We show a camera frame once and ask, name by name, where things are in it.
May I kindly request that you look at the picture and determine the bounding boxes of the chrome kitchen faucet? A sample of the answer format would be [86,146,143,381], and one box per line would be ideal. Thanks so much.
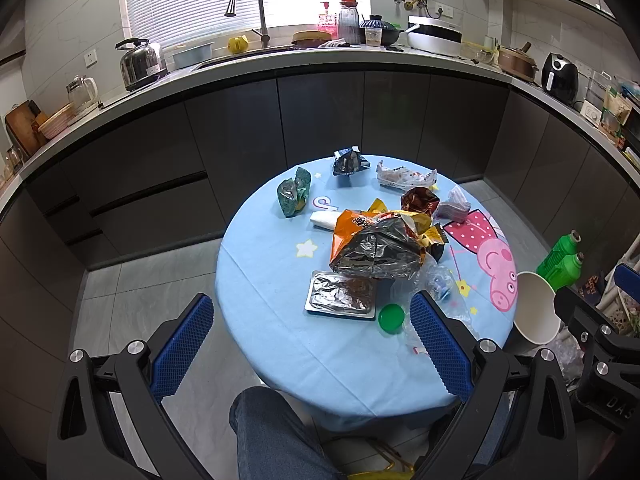
[224,0,271,50]

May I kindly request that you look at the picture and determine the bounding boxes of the large orange chip bag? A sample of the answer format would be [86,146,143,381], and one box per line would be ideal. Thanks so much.
[329,200,448,280]

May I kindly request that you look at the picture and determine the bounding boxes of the blue cartoon pig tablecloth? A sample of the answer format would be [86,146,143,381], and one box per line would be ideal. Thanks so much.
[215,156,518,423]

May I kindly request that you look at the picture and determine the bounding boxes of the yellow sponge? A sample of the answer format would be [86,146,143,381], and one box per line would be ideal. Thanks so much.
[227,35,250,55]

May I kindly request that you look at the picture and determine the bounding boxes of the blue foil snack bag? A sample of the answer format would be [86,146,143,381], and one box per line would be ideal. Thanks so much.
[332,145,370,177]

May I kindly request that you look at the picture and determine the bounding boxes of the green plastic lid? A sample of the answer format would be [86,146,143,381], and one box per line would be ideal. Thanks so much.
[378,304,406,335]

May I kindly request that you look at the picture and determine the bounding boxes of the silver foil tray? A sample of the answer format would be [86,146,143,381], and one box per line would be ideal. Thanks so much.
[304,271,376,321]

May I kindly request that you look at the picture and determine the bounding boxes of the black air fryer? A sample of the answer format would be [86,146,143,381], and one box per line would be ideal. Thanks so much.
[540,52,578,106]

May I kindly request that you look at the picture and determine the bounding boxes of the red foil snack bag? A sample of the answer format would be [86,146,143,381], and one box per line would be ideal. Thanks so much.
[400,186,439,216]

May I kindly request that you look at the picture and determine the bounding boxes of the clear plastic bottle wrapper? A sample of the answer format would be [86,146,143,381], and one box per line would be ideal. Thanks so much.
[390,255,478,354]

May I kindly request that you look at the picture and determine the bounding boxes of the white round trash bin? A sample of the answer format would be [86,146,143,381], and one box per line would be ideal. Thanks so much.
[514,271,562,346]

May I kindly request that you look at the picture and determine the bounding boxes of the glass jar red lid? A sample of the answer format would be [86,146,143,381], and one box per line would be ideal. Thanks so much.
[337,0,360,44]

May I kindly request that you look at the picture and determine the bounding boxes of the white paper napkin pack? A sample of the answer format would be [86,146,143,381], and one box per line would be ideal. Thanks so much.
[310,210,342,231]

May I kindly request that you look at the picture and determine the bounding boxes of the glass teapot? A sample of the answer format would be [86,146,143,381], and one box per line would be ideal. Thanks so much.
[66,76,98,116]

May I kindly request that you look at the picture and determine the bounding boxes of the brown clay pot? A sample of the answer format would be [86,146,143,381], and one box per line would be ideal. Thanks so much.
[498,41,538,84]

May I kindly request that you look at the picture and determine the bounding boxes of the white fish snack wrapper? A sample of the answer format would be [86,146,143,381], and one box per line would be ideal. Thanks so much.
[376,162,438,192]

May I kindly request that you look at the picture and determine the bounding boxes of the green plastic bottle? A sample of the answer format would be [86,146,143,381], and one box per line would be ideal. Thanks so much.
[536,230,582,278]
[544,252,585,292]

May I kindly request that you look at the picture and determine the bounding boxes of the wooden cutting board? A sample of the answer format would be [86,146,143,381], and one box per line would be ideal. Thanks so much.
[4,100,48,158]

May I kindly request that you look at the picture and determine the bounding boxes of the green plastic bottle front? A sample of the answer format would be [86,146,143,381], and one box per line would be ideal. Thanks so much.
[544,252,585,292]

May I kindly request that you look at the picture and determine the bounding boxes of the green snack bag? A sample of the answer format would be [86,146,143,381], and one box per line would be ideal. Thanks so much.
[277,167,311,218]

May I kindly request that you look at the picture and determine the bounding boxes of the steel kettle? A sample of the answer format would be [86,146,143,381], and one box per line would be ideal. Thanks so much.
[115,38,168,92]

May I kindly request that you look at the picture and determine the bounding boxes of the black wok with lid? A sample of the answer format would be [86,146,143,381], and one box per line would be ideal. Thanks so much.
[359,14,401,47]

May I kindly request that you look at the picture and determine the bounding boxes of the dark kitchen cabinets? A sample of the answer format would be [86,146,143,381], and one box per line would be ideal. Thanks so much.
[1,55,639,463]

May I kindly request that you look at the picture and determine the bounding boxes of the green plastic bottle rear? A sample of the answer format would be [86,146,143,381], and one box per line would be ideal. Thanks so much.
[536,230,582,278]

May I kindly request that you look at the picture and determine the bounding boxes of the white electric cooker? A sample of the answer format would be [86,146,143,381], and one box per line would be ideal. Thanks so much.
[406,15,462,58]

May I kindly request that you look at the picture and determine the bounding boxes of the pink tissue pack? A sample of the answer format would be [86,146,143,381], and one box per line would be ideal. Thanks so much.
[435,185,471,223]

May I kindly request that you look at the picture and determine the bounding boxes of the white plastic storage rack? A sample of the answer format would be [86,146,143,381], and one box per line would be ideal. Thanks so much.
[597,269,639,336]

